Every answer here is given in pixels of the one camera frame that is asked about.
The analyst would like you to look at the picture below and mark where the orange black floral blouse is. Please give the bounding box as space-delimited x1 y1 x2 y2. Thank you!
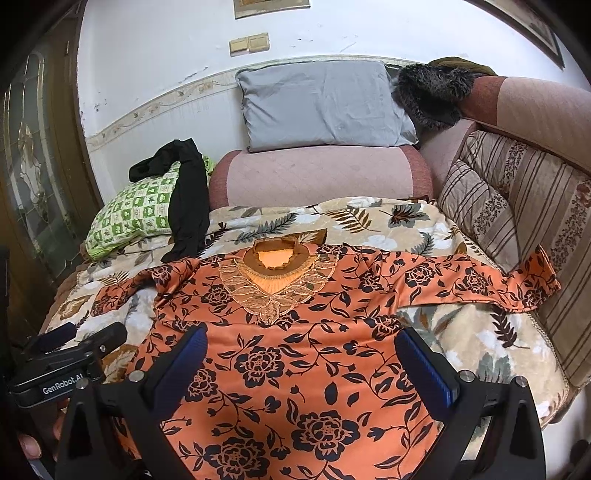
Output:
92 239 560 479

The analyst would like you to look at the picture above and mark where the person's left hand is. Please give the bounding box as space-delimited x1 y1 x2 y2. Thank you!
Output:
17 407 65 460

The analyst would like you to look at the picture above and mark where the beige leaf print blanket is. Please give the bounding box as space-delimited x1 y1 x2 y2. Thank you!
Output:
42 197 571 425

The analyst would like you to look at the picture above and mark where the green white patterned pillow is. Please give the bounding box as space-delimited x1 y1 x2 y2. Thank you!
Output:
83 154 218 263

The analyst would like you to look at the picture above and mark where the wooden glass panel door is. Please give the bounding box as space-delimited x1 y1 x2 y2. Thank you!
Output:
1 12 102 343

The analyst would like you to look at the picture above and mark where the black garment on pillow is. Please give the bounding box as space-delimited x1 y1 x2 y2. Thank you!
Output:
129 138 211 263

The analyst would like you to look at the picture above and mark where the striped floral sofa cushion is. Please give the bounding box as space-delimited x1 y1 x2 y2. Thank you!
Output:
439 130 590 387

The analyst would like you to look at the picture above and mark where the pink quilted sofa armrest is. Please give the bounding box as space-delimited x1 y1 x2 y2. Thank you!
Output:
208 146 434 210

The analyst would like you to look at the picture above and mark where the pink quilted sofa backrest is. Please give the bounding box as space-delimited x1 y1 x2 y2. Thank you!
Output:
420 76 591 195

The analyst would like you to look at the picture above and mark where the dark fur trimmed coat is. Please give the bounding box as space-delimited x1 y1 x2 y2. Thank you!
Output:
393 57 496 131

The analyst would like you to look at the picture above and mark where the grey pillow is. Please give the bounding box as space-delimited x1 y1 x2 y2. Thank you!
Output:
235 60 418 152

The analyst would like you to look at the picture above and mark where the framed picture upper right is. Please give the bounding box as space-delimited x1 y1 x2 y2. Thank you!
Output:
474 0 565 69

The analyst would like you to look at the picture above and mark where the beige wall switch plate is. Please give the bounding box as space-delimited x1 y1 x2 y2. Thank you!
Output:
228 33 270 57

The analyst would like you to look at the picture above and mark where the framed picture on wall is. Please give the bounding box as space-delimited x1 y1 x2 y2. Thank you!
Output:
233 0 310 20

